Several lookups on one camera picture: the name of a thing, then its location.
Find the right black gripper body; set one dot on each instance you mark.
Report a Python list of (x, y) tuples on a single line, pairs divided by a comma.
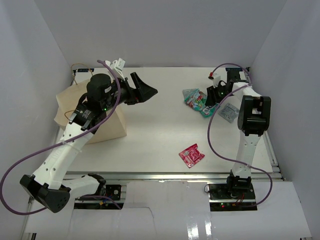
[(228, 94)]

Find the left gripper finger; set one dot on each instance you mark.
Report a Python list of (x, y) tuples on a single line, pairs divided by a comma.
[(146, 92), (139, 84)]

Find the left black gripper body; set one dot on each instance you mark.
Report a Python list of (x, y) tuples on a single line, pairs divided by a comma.
[(128, 96)]

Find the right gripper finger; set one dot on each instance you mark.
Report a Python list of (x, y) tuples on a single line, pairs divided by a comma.
[(210, 100), (219, 93)]

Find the teal fruit candy bag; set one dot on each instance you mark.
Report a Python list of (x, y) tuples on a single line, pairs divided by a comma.
[(196, 99)]

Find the silver grey sachet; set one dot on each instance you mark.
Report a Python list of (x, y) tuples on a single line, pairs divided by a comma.
[(229, 112)]

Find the red snack packet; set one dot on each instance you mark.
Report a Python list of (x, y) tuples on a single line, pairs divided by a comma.
[(191, 155)]

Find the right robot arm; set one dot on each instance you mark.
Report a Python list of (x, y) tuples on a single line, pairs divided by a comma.
[(253, 121)]

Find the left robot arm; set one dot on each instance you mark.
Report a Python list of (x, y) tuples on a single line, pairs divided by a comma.
[(47, 185)]

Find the beige paper bag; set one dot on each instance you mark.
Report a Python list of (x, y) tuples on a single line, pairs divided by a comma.
[(114, 127)]

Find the blue table label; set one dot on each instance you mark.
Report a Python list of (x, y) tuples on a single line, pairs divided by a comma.
[(233, 69), (85, 70)]

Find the left blue table label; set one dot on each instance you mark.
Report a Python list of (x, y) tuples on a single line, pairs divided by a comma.
[(85, 70)]

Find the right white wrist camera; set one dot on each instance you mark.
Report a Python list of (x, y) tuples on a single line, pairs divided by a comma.
[(215, 78)]

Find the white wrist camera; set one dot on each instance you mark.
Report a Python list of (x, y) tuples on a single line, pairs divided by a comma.
[(117, 67), (215, 78)]

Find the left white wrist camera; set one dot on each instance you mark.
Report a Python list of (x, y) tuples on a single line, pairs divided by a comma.
[(117, 67)]

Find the aluminium front rail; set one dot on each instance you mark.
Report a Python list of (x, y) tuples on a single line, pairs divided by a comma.
[(169, 176)]

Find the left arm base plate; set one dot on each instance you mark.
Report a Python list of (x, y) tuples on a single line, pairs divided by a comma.
[(114, 198)]

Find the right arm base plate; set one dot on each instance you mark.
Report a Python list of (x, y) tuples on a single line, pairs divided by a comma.
[(220, 200)]

